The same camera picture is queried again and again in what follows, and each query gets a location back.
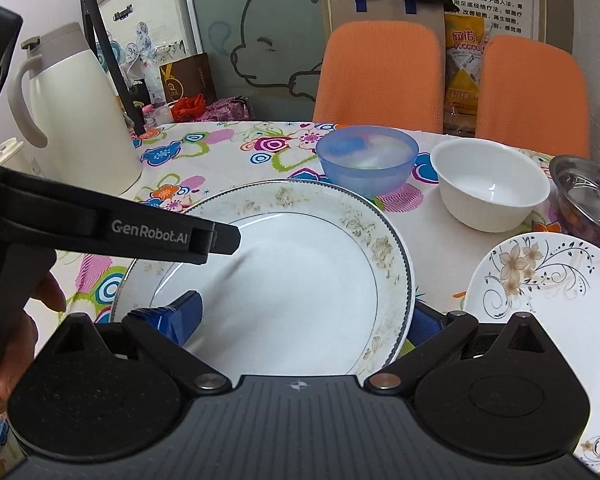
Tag stainless steel bowl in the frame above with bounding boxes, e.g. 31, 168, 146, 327
550, 155, 600, 248

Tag dark brown gift bag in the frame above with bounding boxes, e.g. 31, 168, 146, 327
159, 53, 216, 104

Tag red orange plastic bag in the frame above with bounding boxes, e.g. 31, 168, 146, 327
171, 93, 207, 122

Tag floral tablecloth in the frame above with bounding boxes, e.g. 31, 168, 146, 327
0, 120, 600, 480

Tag blue translucent plastic bowl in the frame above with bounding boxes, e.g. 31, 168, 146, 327
315, 126, 419, 197

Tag left orange chair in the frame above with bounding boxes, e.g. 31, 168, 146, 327
313, 21, 444, 133

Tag white plate with floral print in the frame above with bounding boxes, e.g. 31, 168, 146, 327
464, 232, 600, 475

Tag person's left hand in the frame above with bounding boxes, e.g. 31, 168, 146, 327
0, 272, 66, 414

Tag orange chair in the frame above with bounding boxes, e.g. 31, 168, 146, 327
476, 35, 590, 157
313, 21, 444, 133

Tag right orange chair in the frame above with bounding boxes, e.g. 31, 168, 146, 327
476, 35, 590, 157

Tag white ceramic bowl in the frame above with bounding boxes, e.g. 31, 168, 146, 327
430, 138, 550, 233

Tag yellow snack bag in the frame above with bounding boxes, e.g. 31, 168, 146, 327
444, 13, 491, 130

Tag white thermos jug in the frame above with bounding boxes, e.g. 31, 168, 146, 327
7, 23, 142, 195

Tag brown paper bag blue handles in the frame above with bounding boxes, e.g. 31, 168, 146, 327
328, 0, 445, 49

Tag large gold-rimmed white plate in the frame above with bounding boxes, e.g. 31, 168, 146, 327
111, 180, 415, 379

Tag pink patterned bag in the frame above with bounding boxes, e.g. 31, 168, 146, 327
197, 96, 252, 122

